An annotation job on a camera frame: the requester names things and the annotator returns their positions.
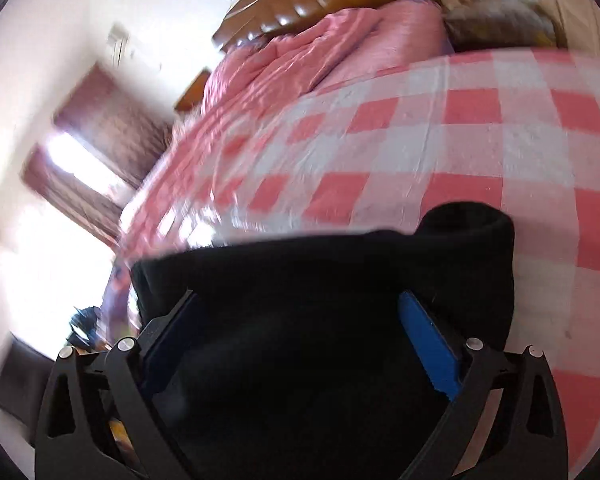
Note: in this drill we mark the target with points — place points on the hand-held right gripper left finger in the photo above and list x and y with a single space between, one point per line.
172 340

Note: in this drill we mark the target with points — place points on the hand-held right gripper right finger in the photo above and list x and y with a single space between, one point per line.
430 345

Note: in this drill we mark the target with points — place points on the black pants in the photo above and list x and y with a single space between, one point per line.
305 310

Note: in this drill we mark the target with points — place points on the purple blanket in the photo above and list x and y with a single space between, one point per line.
117 300

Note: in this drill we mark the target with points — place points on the dark blue object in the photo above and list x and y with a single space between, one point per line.
85 325

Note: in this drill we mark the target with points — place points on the dark box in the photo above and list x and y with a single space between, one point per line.
20 380

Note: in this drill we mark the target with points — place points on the pink checked bedsheet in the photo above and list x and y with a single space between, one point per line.
430 160

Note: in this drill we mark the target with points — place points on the bright window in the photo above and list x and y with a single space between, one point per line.
85 165

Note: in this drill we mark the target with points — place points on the dark red curtain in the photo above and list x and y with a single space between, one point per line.
115 125

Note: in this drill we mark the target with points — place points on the wooden nightstand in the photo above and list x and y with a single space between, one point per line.
195 91

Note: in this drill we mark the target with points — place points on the pink quilt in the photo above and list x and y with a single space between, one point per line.
305 55

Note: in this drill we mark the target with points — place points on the brown pillow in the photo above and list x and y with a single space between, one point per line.
500 25

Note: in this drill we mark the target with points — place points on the wooden door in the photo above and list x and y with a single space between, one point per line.
570 0

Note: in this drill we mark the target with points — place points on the white wall socket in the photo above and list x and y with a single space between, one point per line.
118 41

